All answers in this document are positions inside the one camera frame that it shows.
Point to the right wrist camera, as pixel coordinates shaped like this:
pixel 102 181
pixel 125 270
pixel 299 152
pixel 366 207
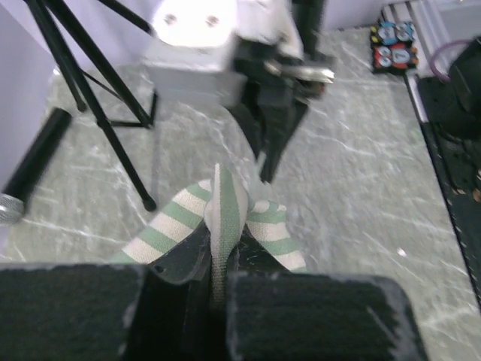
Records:
pixel 191 58

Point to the black music stand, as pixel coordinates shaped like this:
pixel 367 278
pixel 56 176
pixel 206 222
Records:
pixel 45 13

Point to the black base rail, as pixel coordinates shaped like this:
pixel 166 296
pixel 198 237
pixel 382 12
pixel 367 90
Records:
pixel 449 115

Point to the black handheld microphone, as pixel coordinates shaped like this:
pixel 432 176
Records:
pixel 16 193

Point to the green striped pet tent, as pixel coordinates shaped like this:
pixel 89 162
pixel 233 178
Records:
pixel 226 208

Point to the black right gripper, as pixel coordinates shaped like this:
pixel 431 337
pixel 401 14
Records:
pixel 282 71

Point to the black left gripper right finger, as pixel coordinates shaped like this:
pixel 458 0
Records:
pixel 275 314

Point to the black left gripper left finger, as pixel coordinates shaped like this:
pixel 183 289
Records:
pixel 109 311

